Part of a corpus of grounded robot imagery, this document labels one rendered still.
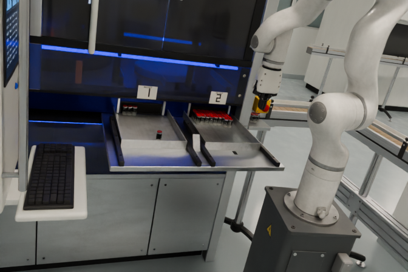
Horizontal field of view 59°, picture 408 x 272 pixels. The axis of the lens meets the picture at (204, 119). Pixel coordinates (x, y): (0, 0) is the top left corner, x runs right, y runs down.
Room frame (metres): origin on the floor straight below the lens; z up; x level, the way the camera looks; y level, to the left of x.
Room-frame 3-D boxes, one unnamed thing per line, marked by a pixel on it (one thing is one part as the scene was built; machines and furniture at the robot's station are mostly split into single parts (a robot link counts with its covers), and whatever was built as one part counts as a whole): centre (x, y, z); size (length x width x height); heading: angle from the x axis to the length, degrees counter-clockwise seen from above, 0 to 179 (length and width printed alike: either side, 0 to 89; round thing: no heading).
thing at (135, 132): (1.42, 0.23, 0.90); 0.34 x 0.26 x 0.04; 22
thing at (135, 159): (1.42, 0.05, 0.87); 0.70 x 0.48 x 0.02; 112
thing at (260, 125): (1.80, -0.26, 0.87); 0.14 x 0.13 x 0.02; 22
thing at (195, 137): (1.29, -0.01, 0.91); 0.14 x 0.03 x 0.06; 23
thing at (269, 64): (1.41, -0.22, 1.27); 0.09 x 0.08 x 0.03; 113
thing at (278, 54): (1.40, -0.22, 1.35); 0.09 x 0.08 x 0.13; 123
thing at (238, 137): (1.55, -0.08, 0.90); 0.34 x 0.26 x 0.04; 23
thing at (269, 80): (1.40, -0.22, 1.21); 0.10 x 0.08 x 0.11; 113
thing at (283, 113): (2.00, -0.48, 0.92); 0.69 x 0.16 x 0.16; 112
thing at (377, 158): (1.86, -0.99, 0.46); 0.09 x 0.09 x 0.77; 22
